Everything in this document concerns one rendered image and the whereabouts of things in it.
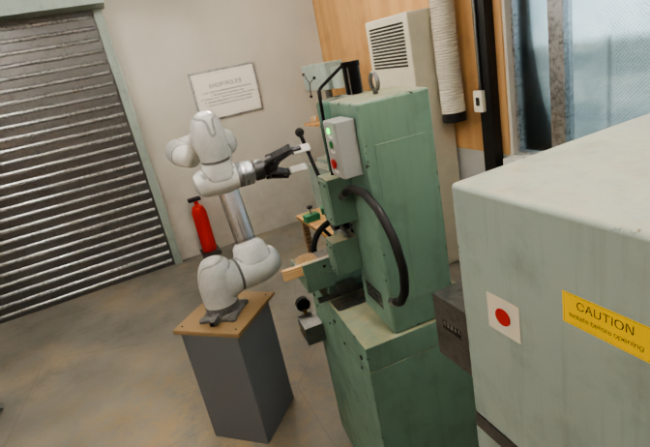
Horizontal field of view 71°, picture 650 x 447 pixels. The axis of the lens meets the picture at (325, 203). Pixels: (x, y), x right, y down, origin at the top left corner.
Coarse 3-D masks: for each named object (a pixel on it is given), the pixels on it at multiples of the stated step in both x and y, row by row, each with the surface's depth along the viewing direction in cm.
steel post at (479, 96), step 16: (480, 0) 253; (480, 16) 257; (480, 32) 260; (480, 48) 264; (480, 64) 267; (480, 80) 269; (496, 80) 267; (480, 96) 271; (496, 96) 270; (496, 112) 272; (496, 128) 275; (496, 144) 278; (496, 160) 280
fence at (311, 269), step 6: (324, 258) 166; (306, 264) 165; (312, 264) 165; (318, 264) 166; (324, 264) 167; (330, 264) 168; (306, 270) 165; (312, 270) 166; (318, 270) 167; (324, 270) 167; (330, 270) 168; (306, 276) 165; (312, 276) 166
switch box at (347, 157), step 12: (324, 120) 129; (336, 120) 125; (348, 120) 122; (324, 132) 130; (336, 132) 122; (348, 132) 123; (336, 144) 124; (348, 144) 124; (336, 156) 127; (348, 156) 125; (360, 156) 126; (336, 168) 130; (348, 168) 125; (360, 168) 127
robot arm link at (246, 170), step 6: (240, 162) 162; (246, 162) 161; (240, 168) 159; (246, 168) 160; (252, 168) 161; (240, 174) 158; (246, 174) 159; (252, 174) 160; (240, 180) 159; (246, 180) 160; (252, 180) 161
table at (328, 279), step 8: (320, 256) 182; (296, 264) 179; (328, 272) 168; (352, 272) 172; (360, 272) 173; (304, 280) 169; (312, 280) 167; (320, 280) 168; (328, 280) 169; (336, 280) 170; (312, 288) 168; (320, 288) 169
